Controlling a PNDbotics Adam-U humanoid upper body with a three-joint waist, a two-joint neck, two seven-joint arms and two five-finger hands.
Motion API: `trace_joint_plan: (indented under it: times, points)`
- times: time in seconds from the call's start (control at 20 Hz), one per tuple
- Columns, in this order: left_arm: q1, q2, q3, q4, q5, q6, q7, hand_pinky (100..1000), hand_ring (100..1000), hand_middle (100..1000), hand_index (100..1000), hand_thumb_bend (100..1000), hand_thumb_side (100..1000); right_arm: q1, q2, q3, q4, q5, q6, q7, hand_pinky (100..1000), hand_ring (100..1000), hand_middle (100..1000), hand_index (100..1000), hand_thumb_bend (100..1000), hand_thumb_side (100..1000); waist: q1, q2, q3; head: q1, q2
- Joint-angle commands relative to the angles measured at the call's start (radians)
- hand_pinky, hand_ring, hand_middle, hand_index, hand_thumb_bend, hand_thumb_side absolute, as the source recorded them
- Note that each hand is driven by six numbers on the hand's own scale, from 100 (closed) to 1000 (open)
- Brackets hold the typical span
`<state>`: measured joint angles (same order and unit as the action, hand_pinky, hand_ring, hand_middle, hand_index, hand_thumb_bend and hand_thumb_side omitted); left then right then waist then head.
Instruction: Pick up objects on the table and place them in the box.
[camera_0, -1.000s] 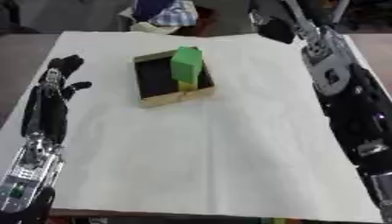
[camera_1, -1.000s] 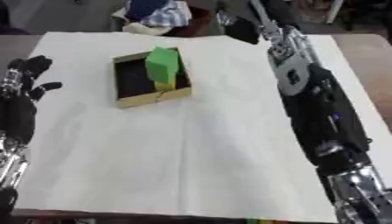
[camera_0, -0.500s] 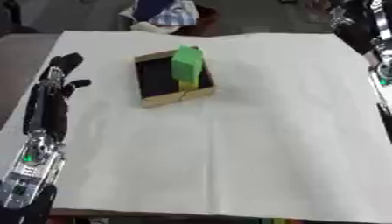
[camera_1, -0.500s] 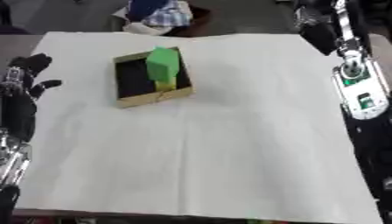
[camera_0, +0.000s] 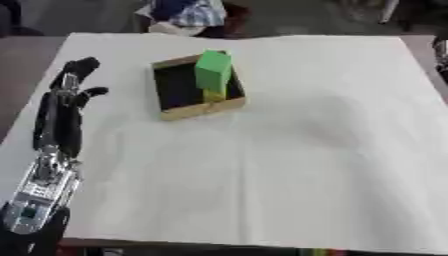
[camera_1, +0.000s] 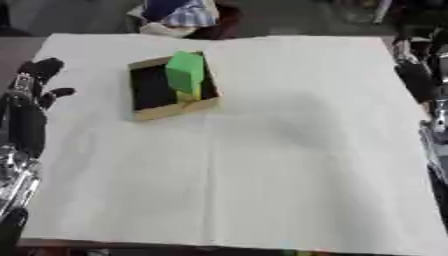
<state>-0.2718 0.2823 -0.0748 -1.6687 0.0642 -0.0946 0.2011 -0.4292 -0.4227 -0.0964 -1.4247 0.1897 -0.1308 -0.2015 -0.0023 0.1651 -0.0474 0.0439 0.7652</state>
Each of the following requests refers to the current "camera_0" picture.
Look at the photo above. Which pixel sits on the tan cardboard box black inside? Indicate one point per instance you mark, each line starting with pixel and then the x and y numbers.
pixel 175 86

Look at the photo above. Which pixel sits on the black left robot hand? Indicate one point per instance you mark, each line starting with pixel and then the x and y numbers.
pixel 58 116

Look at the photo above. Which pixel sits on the green rectangular block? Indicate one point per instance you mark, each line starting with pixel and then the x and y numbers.
pixel 212 71

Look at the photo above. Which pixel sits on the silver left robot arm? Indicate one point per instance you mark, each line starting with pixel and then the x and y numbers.
pixel 42 196

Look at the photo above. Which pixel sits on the person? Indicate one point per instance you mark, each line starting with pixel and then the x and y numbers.
pixel 186 16

